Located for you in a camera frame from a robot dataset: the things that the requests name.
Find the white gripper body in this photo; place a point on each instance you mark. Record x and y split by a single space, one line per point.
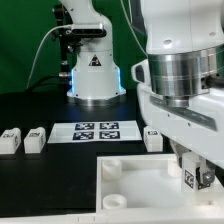
200 127

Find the white square tabletop part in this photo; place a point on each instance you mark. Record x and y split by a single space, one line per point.
147 189

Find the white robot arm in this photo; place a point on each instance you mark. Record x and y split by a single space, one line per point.
180 83

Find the white sheet with markers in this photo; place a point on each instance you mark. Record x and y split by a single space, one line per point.
95 131

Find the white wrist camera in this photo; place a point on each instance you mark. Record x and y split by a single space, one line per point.
140 72

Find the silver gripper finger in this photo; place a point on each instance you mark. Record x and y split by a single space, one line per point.
205 174

